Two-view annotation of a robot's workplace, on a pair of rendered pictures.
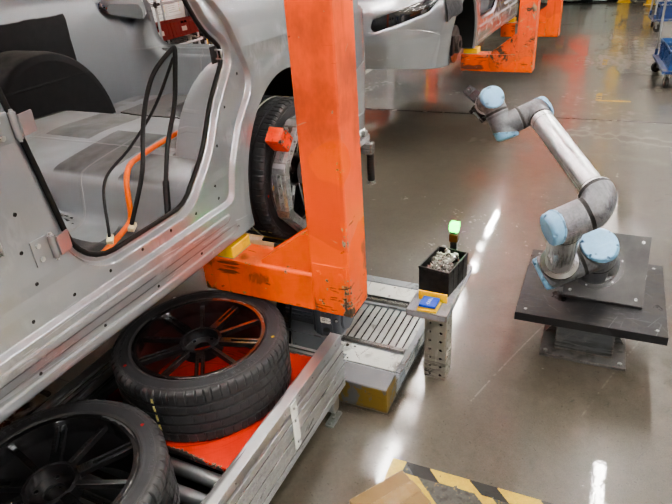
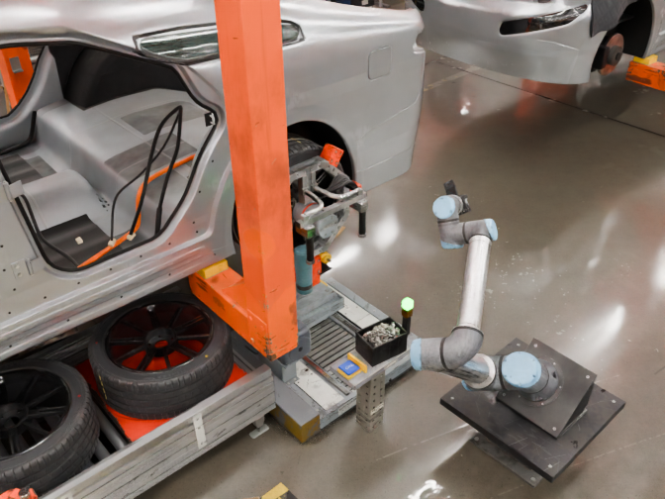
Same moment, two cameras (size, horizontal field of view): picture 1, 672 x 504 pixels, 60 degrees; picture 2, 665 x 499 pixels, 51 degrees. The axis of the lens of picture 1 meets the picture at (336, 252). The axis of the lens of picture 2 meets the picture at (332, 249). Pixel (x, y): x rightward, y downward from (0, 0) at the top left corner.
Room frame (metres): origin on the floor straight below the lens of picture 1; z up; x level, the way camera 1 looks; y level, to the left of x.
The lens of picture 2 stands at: (-0.13, -1.14, 2.71)
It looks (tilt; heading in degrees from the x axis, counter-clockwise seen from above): 35 degrees down; 22
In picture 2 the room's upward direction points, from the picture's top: 1 degrees counter-clockwise
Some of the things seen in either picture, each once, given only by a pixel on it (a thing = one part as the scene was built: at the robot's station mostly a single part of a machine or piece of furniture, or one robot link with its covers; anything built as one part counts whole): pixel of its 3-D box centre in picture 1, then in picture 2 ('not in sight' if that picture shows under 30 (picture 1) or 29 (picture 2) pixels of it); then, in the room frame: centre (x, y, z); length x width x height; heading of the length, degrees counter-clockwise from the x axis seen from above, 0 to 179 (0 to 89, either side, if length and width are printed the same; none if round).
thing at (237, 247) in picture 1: (228, 244); (209, 263); (2.17, 0.45, 0.71); 0.14 x 0.14 x 0.05; 63
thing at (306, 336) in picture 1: (308, 317); (275, 337); (2.25, 0.15, 0.26); 0.42 x 0.18 x 0.35; 63
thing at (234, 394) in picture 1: (204, 358); (162, 351); (1.83, 0.54, 0.39); 0.66 x 0.66 x 0.24
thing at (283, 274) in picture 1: (263, 252); (229, 281); (2.10, 0.29, 0.69); 0.52 x 0.17 x 0.35; 63
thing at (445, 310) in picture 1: (441, 288); (376, 355); (2.12, -0.44, 0.44); 0.43 x 0.17 x 0.03; 153
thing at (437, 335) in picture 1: (438, 334); (370, 392); (2.10, -0.43, 0.21); 0.10 x 0.10 x 0.42; 63
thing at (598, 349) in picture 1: (587, 314); (527, 421); (2.24, -1.16, 0.15); 0.60 x 0.60 x 0.30; 64
